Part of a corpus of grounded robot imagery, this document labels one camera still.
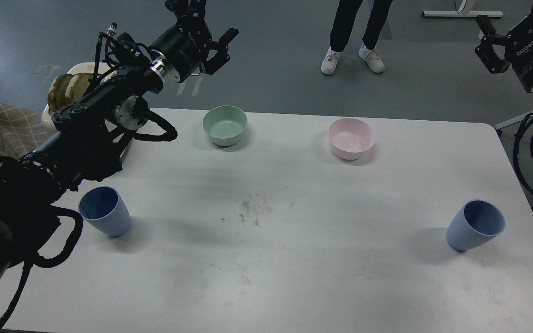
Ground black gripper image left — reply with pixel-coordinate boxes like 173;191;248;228
149;13;239;83

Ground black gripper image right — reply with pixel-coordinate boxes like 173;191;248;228
475;5;533;93

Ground blue cup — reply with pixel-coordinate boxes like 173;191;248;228
446;200;506;252
78;187;132;238

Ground white desk foot bar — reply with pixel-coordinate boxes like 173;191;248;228
421;10;505;19

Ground green bowl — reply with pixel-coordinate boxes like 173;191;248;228
202;105;248;147

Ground white stand leg right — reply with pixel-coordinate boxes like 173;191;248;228
493;110;533;131

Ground white shoe left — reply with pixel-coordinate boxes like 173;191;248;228
320;48;342;75

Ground white shoe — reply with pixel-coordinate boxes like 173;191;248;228
358;44;385;74
320;48;342;75

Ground white shoe right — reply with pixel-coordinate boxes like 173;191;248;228
358;44;385;74

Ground person legs dark trousers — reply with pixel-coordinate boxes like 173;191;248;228
329;0;394;53

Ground cream toaster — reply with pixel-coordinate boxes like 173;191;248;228
42;62;95;135

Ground toast slice right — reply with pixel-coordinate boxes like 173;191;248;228
65;73;93;105

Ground pink bowl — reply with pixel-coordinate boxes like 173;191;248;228
327;118;376;160

